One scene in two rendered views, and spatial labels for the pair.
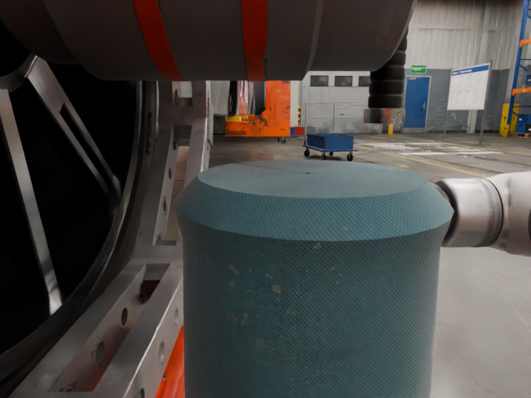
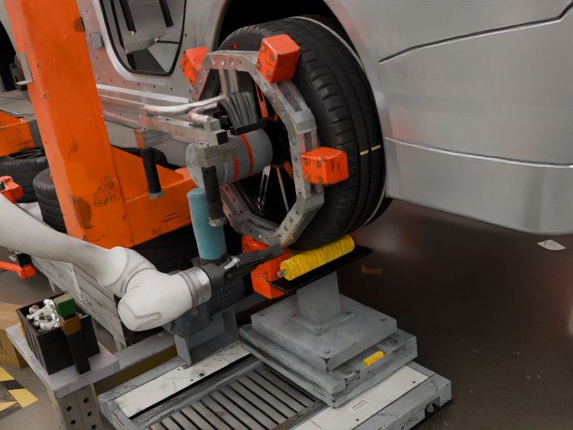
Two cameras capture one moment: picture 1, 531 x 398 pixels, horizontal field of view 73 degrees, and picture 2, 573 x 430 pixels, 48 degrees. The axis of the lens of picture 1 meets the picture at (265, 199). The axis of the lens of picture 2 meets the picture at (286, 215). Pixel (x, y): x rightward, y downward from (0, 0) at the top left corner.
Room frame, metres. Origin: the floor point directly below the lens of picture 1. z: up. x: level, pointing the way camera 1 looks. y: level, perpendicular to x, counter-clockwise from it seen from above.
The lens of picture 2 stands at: (1.76, -0.84, 1.33)
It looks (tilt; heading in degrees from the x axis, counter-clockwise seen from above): 21 degrees down; 146
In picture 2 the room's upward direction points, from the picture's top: 8 degrees counter-clockwise
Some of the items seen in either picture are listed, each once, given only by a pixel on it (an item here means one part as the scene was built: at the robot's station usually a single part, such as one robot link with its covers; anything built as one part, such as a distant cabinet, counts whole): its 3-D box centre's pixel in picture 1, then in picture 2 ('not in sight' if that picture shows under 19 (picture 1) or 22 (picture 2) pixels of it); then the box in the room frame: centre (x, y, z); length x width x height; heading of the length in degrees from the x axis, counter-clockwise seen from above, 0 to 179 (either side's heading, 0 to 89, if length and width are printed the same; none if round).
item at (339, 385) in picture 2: not in sight; (324, 341); (0.24, 0.27, 0.13); 0.50 x 0.36 x 0.10; 1
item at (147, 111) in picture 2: not in sight; (183, 93); (0.14, -0.02, 1.03); 0.19 x 0.18 x 0.11; 91
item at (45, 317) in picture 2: not in sight; (57, 328); (0.14, -0.52, 0.51); 0.20 x 0.14 x 0.13; 179
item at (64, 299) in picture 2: not in sight; (65, 305); (0.29, -0.51, 0.64); 0.04 x 0.04 x 0.04; 1
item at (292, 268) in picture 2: not in sight; (318, 256); (0.36, 0.20, 0.51); 0.29 x 0.06 x 0.06; 91
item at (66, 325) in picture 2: not in sight; (70, 323); (0.29, -0.51, 0.59); 0.04 x 0.04 x 0.04; 1
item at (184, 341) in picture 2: not in sight; (217, 304); (-0.07, 0.06, 0.26); 0.42 x 0.18 x 0.35; 91
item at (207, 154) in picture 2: not in sight; (216, 151); (0.41, -0.10, 0.93); 0.09 x 0.05 x 0.05; 91
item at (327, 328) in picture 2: not in sight; (317, 291); (0.24, 0.27, 0.32); 0.40 x 0.30 x 0.28; 1
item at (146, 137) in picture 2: not in sight; (153, 134); (0.07, -0.10, 0.93); 0.09 x 0.05 x 0.05; 91
